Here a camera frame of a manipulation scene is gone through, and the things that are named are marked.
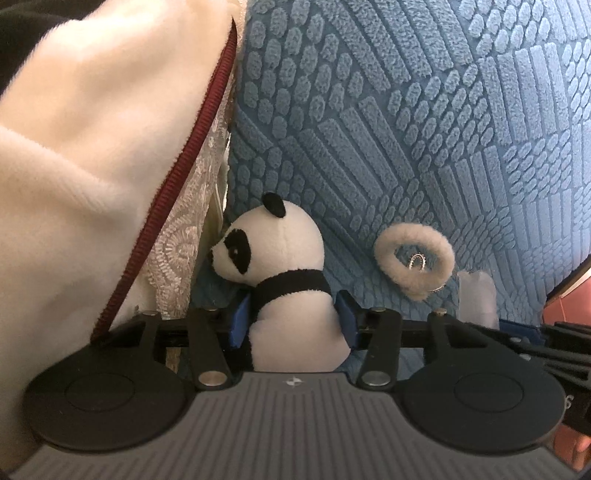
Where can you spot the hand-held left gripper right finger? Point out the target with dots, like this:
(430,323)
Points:
(346,316)

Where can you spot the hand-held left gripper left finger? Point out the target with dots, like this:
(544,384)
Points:
(240,323)

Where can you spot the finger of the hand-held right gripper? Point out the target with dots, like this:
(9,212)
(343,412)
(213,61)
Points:
(519,326)
(563,362)

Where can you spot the pink cardboard box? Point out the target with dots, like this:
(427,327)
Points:
(568,309)

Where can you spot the panda plush toy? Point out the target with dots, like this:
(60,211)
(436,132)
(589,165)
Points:
(286,240)

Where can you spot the clear crumpled plastic wrap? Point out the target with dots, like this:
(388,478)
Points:
(478,300)

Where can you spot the beige lace cloth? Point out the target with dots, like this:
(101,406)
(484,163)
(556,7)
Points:
(184,230)

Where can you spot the blue textured chair cover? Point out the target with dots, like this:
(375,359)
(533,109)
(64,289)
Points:
(392,115)

